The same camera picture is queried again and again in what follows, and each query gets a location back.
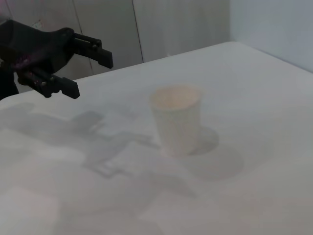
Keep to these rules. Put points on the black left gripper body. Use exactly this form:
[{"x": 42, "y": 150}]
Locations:
[{"x": 36, "y": 49}]

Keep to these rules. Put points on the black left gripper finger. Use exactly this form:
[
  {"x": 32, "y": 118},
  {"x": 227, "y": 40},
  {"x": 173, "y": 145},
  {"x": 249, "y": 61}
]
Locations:
[
  {"x": 105, "y": 57},
  {"x": 71, "y": 88}
]

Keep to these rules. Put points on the white paper cup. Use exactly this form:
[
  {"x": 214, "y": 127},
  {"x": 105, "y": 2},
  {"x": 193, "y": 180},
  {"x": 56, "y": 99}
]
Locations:
[{"x": 177, "y": 122}]

